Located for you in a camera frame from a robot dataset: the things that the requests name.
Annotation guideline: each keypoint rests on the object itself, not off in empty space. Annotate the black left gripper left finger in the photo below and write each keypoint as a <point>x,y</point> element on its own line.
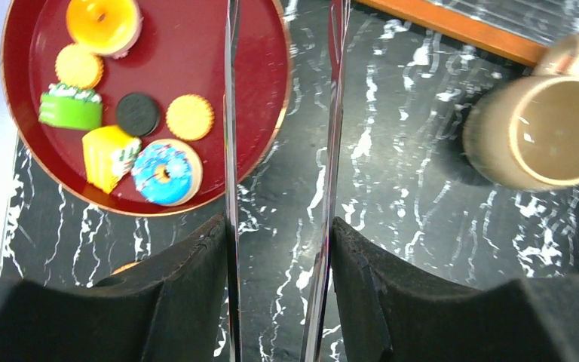
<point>165,308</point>

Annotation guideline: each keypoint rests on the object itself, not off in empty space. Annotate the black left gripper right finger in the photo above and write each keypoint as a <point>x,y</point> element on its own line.
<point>391,310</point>

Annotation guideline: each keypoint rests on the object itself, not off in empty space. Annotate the metal food tongs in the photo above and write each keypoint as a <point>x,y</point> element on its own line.
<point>289,201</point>

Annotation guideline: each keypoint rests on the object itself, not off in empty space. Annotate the orange white round cake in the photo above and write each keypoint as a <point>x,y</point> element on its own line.
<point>109,28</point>

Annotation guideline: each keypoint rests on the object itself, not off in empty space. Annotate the left woven rattan coaster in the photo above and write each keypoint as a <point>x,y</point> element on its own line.
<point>124,267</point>

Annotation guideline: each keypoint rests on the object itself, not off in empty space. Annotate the blue frosted donut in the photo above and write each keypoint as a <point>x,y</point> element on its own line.
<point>167,172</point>

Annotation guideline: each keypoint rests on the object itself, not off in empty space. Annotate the yellow striped toy cake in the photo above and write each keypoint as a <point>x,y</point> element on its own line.
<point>109,154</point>

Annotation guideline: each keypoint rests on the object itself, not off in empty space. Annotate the red round tray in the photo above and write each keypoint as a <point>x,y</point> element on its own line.
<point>179,51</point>

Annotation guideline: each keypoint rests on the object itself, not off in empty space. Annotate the green triangular toy cake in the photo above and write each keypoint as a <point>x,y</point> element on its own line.
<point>71,107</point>

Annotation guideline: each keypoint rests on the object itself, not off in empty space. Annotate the beige ceramic pitcher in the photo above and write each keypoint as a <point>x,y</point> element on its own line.
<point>525,135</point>

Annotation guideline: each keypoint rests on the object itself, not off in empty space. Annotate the small orange macaron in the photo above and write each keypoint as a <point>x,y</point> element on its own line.
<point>77,67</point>

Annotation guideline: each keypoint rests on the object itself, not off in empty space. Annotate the wooden shelf rack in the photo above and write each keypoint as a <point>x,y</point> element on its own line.
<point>517,30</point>

